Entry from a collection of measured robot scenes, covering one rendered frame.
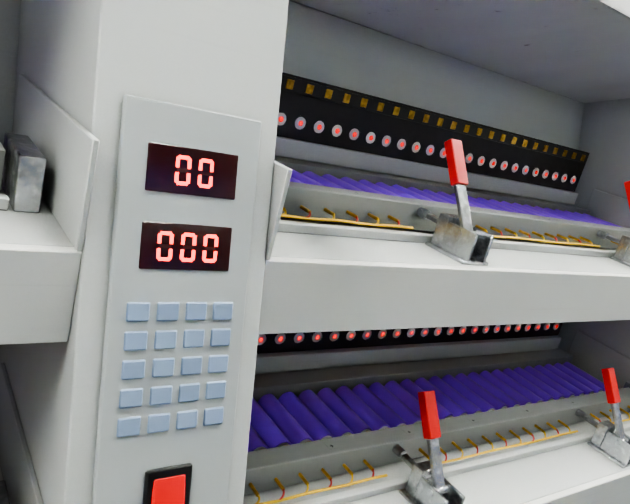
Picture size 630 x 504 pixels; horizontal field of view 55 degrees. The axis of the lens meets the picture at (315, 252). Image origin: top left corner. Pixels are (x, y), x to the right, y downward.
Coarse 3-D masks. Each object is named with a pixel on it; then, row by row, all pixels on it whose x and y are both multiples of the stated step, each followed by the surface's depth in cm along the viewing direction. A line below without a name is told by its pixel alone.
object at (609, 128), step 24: (600, 120) 81; (624, 120) 78; (600, 144) 81; (624, 144) 78; (600, 168) 80; (624, 168) 78; (576, 192) 83; (624, 192) 78; (600, 336) 79; (624, 336) 77
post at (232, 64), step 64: (64, 0) 32; (128, 0) 27; (192, 0) 28; (256, 0) 30; (64, 64) 31; (128, 64) 27; (192, 64) 29; (256, 64) 31; (256, 192) 31; (256, 256) 32; (256, 320) 32; (64, 384) 28; (64, 448) 28
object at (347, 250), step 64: (320, 128) 54; (384, 128) 59; (448, 128) 63; (320, 192) 42; (384, 192) 52; (448, 192) 63; (512, 192) 72; (320, 256) 35; (384, 256) 39; (448, 256) 44; (512, 256) 50; (576, 256) 57; (320, 320) 36; (384, 320) 39; (448, 320) 43; (512, 320) 47; (576, 320) 52
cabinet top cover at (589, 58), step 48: (336, 0) 53; (384, 0) 52; (432, 0) 51; (480, 0) 50; (528, 0) 49; (576, 0) 48; (624, 0) 50; (432, 48) 64; (480, 48) 63; (528, 48) 61; (576, 48) 60; (624, 48) 59; (576, 96) 79; (624, 96) 77
